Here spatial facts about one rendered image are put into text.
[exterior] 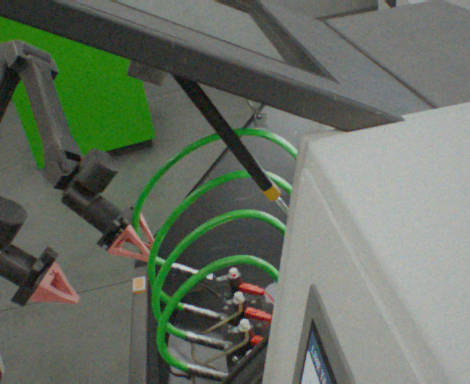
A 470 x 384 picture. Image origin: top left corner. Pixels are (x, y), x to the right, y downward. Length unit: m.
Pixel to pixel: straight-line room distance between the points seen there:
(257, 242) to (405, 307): 1.13
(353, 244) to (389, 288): 0.08
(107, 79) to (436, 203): 3.98
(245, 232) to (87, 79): 3.04
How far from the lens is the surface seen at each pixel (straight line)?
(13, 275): 1.04
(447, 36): 1.16
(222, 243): 1.51
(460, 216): 0.50
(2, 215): 0.99
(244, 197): 1.45
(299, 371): 0.65
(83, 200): 1.10
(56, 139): 1.20
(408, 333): 0.41
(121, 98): 4.45
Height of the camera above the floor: 1.82
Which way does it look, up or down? 29 degrees down
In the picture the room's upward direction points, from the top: 10 degrees counter-clockwise
